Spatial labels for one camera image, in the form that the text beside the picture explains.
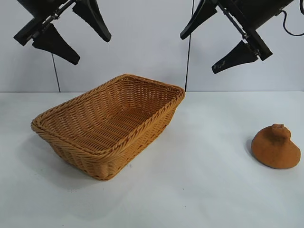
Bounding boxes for black cable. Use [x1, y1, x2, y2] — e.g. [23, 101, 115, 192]
[276, 9, 304, 37]

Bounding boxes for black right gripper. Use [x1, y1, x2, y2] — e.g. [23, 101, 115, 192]
[180, 0, 295, 75]

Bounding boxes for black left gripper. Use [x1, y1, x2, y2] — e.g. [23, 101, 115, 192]
[13, 0, 112, 65]

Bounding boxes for tan woven wicker basket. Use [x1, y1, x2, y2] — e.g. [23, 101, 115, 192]
[30, 73, 186, 182]

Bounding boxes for orange with knobbed stem end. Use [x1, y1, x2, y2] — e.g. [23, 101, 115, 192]
[251, 123, 302, 170]

